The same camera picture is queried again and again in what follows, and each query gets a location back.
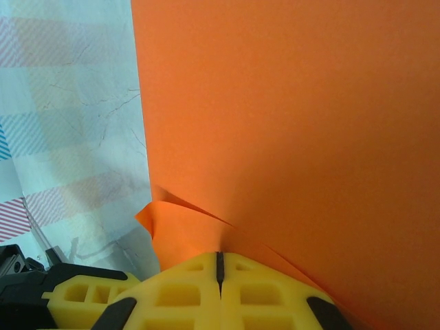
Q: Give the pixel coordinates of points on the orange paper sheet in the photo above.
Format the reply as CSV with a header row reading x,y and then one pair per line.
x,y
275,120

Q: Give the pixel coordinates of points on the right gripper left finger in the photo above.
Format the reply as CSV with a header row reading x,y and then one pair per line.
x,y
172,299

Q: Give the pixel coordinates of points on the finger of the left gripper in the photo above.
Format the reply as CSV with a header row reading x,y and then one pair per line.
x,y
86,302

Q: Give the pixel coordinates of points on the aluminium table edge rail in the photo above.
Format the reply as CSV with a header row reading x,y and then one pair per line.
x,y
36,223

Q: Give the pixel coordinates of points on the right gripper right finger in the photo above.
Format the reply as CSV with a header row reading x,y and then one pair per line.
x,y
268,299

